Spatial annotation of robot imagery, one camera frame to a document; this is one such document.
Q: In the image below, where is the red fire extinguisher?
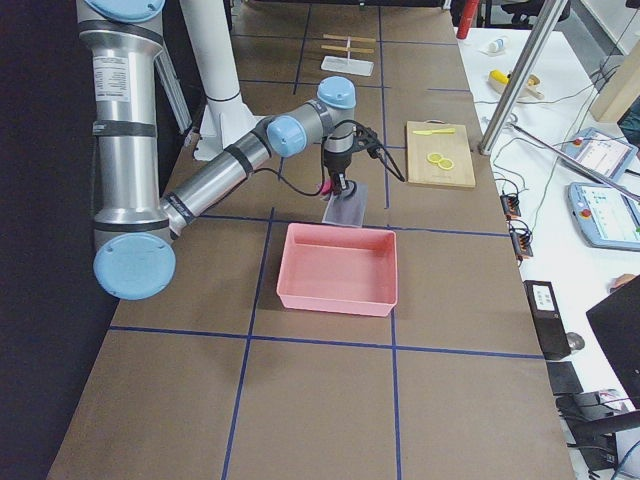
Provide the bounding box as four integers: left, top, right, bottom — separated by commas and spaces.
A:
456, 0, 480, 40

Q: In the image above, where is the wooden dowel rod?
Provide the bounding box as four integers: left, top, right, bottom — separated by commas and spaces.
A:
321, 44, 374, 54
323, 33, 377, 43

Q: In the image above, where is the dark grey cloth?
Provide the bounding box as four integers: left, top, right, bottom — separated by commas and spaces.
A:
322, 180, 368, 228

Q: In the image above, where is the far teach pendant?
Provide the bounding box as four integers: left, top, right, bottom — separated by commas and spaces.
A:
561, 127, 638, 182

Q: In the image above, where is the left wooden dowel rod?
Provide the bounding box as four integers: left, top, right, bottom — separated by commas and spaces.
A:
323, 33, 377, 43

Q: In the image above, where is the teach pendant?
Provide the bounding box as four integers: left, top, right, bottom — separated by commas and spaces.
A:
567, 182, 639, 252
561, 127, 638, 182

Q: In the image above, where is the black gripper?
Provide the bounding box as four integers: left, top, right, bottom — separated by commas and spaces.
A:
322, 126, 380, 196

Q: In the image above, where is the black box with label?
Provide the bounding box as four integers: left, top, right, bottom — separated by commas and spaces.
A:
523, 280, 571, 361

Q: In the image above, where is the lemon slice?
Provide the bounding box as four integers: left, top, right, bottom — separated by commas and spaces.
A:
437, 158, 455, 171
427, 152, 444, 165

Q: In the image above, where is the yellow plastic knife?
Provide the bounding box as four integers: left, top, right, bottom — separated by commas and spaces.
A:
411, 128, 456, 136

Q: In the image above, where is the rear lemon slice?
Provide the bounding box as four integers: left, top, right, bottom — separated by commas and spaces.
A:
427, 152, 444, 165

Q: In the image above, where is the white tube bottle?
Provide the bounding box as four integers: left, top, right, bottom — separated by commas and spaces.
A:
483, 36, 508, 56

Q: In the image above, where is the front lemon slice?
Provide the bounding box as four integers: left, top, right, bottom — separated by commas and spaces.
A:
437, 158, 455, 171

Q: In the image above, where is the pink plastic bin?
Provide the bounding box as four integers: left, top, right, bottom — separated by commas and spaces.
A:
276, 223, 398, 317

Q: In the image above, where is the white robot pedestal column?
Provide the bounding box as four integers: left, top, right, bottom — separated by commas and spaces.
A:
180, 0, 260, 161

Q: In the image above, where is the orange black power strip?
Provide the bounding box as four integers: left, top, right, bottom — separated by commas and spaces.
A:
500, 192, 521, 219

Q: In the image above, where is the near teach pendant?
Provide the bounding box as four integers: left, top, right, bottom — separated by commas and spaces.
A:
567, 182, 639, 252

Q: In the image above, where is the bamboo cutting board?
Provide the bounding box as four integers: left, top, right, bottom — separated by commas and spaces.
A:
406, 121, 476, 189

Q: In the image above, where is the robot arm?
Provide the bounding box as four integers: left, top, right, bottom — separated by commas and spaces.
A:
76, 1, 381, 300

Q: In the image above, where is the aluminium frame post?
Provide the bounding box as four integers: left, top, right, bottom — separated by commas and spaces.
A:
478, 0, 568, 156

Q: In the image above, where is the right wooden dowel rod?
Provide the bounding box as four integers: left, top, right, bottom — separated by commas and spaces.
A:
321, 44, 374, 54

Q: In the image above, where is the black laptop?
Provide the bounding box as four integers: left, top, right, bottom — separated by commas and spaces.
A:
586, 283, 639, 408

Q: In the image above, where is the black braided right cable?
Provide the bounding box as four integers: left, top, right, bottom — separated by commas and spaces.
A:
249, 119, 407, 199

